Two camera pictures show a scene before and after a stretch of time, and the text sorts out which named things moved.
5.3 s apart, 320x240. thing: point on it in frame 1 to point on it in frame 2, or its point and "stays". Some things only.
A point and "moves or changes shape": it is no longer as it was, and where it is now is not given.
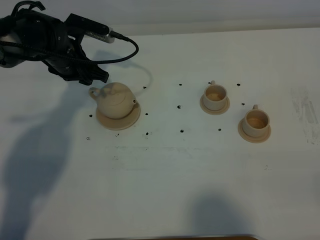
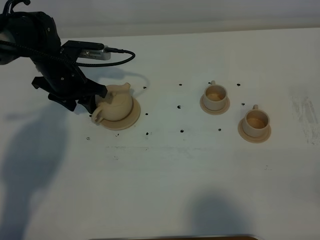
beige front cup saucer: [255, 140] stays
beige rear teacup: [215, 96] stays
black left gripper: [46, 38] to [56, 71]
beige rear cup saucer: [220, 111] stays
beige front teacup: [256, 122] stays
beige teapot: [114, 100] moves or changes shape
